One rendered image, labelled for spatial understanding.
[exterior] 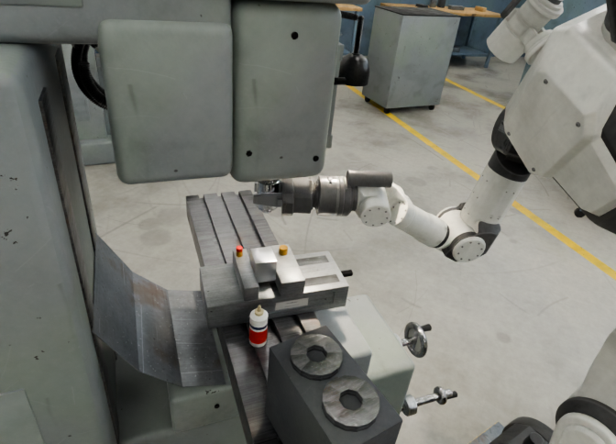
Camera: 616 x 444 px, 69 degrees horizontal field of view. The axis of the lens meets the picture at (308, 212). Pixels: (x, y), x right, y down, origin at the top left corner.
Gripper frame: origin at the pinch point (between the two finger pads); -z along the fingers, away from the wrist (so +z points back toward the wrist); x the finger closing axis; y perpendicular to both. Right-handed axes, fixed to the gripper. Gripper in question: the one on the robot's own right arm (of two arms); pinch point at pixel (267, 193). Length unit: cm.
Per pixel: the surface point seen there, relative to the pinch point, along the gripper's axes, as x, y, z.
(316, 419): 44.9, 13.1, 8.9
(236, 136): 11.6, -17.7, -5.5
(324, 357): 33.3, 13.0, 10.9
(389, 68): -426, 73, 128
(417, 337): -15, 60, 50
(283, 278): 3.8, 20.7, 4.5
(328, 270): -4.9, 24.9, 16.3
